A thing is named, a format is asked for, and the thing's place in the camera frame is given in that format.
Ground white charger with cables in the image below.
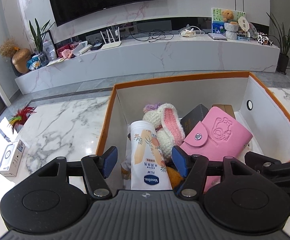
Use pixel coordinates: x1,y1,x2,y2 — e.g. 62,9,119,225
179,25,205,38

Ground green blue picture board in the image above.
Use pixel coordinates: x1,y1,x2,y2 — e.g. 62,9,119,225
212,8,246,34

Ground orange cardboard storage box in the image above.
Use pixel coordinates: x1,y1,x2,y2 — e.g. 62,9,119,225
95,71,290,190

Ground green potted plant right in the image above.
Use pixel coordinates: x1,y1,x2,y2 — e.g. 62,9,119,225
267,13,290,75

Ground golden vase with dried flowers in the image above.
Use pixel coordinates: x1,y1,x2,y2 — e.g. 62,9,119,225
0,38,32,74

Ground white wifi router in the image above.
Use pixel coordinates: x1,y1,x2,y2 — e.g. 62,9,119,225
101,28,122,50

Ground white Vaseline lotion tube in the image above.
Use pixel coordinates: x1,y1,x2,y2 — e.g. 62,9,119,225
130,120,172,191

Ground crocheted bunny doll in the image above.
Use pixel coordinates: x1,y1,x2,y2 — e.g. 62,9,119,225
143,103,185,163

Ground green potted plant left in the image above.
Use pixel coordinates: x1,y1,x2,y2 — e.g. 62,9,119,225
29,18,54,67

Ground white blue small box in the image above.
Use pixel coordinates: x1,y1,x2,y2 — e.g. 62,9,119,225
0,140,26,177

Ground brown cardboard box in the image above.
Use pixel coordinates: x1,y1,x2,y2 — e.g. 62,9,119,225
213,104,236,119

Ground black square box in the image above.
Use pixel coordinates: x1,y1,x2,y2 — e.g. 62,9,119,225
180,104,209,136

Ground red feather toy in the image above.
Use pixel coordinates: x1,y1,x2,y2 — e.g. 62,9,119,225
9,105,36,133

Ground cow figurines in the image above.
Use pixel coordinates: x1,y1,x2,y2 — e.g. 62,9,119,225
256,32,273,46

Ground teddy bear in basket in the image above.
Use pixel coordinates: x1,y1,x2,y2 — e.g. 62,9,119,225
222,9,239,40

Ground round paper fan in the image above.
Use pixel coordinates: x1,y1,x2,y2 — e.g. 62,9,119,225
238,16,250,34

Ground white tv console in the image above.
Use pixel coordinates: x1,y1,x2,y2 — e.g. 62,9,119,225
15,35,280,94

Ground green potted plant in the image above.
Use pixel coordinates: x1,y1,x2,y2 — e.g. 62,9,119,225
267,13,290,75
29,18,54,67

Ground pink card holder wallet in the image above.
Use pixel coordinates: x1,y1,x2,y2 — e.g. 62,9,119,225
179,106,254,194

